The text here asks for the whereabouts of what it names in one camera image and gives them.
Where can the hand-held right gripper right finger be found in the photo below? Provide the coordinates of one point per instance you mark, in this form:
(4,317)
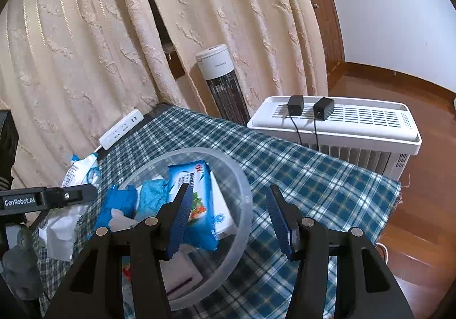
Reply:
(279,223)

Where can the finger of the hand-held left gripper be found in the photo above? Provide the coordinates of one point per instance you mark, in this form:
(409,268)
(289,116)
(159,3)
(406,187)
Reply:
(71,194)

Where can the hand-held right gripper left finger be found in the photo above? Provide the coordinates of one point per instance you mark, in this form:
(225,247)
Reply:
(181,219)

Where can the blue printed snack packet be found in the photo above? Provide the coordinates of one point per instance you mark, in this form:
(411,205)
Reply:
(199,212)

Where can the light blue plastic bag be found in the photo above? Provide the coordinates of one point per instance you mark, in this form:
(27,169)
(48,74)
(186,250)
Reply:
(153,198)

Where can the white medicine box orange stripe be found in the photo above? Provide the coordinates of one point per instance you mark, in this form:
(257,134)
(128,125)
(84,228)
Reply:
(222,212)

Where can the dark blue plastic bag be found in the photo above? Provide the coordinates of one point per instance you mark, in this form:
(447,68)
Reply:
(115,203)

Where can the clear plastic bowl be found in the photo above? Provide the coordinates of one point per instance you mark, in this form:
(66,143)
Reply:
(235,233)

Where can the red snack packet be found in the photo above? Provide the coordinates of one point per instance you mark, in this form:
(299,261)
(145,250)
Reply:
(126,271)

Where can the person's left hand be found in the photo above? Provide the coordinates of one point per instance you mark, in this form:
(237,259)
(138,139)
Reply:
(21,265)

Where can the crumpled white plastic wrapper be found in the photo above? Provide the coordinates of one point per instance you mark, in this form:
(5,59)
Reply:
(58,237)

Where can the blue plaid tablecloth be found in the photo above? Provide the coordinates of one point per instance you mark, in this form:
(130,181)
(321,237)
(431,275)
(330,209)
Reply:
(302,176)

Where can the white power strip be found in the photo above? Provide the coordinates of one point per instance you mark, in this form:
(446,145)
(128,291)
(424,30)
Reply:
(121,128)

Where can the white air purifier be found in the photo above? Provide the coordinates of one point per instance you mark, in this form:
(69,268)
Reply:
(356,141)

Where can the black power adapter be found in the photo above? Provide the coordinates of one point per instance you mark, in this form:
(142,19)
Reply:
(295,104)
(323,109)

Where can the beige embossed curtain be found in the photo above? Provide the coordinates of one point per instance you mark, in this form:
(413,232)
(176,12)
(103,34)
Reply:
(89,37)

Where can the white tower fan heater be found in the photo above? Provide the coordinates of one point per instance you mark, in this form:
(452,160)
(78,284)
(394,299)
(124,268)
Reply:
(217,62)

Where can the brown wooden door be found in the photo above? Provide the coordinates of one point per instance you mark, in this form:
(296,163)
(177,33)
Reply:
(320,20)

